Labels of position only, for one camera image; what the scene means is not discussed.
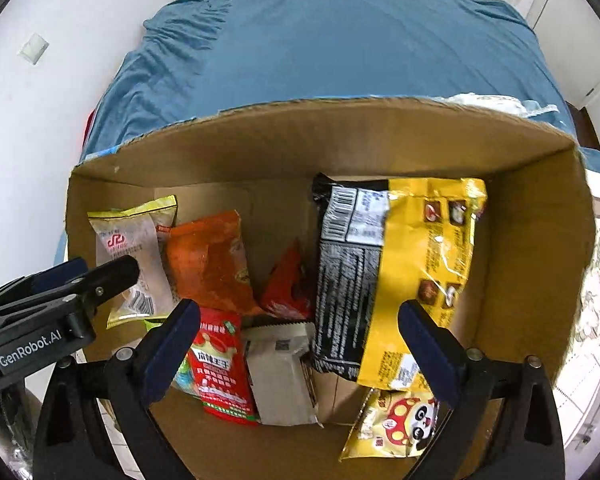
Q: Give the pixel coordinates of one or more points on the pale yellow snack packet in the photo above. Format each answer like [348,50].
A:
[125,245]

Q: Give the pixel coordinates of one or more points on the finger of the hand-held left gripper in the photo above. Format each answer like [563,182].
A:
[112,280]
[55,272]

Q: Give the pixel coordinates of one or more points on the white cookie packet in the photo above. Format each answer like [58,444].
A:
[280,380]

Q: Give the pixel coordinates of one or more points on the blue bed sheet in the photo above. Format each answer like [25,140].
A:
[330,35]

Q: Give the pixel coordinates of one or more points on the white door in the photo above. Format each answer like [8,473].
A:
[580,50]

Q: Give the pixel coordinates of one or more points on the orange snack packet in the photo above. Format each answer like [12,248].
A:
[210,265]

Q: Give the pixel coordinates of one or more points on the white wall switch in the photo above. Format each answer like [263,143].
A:
[34,48]

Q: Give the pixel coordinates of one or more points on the yellow panda snack packet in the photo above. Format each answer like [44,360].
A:
[395,425]

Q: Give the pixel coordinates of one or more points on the colourful candy ball bag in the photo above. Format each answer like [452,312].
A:
[185,375]

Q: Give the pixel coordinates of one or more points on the small red snack packet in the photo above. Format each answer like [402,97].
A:
[285,295]

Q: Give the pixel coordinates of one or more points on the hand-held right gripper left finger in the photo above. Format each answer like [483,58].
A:
[172,355]

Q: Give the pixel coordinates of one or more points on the red crown-print snack packet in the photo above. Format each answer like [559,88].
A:
[220,370]

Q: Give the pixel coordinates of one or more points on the red cloth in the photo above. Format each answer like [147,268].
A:
[89,125]

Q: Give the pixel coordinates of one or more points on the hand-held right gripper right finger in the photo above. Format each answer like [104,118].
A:
[427,355]

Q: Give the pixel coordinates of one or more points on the cardboard box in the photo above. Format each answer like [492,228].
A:
[530,210]

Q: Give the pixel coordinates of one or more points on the yellow and black snack packet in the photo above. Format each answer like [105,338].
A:
[415,260]

